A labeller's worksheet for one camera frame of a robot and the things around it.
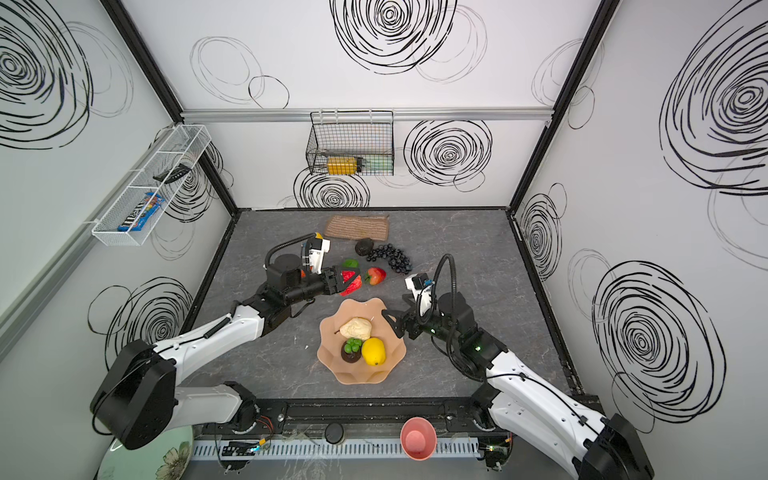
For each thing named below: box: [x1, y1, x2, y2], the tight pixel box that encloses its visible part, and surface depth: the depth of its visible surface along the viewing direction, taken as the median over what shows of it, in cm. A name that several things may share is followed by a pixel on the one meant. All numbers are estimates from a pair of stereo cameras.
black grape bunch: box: [366, 243, 413, 274], surface depth 104 cm
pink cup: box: [399, 416, 438, 461], surface depth 71 cm
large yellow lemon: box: [362, 337, 386, 367], surface depth 81 cm
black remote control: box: [153, 163, 191, 184], surface depth 82 cm
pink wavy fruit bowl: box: [317, 298, 407, 385], surface depth 83 cm
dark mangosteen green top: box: [341, 337, 362, 363], surface depth 81 cm
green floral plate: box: [97, 425, 194, 480], surface depth 68 cm
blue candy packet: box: [117, 192, 166, 232], surface depth 72 cm
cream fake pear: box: [334, 317, 372, 340], surface depth 85 cm
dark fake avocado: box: [355, 237, 375, 256], surface depth 107 cm
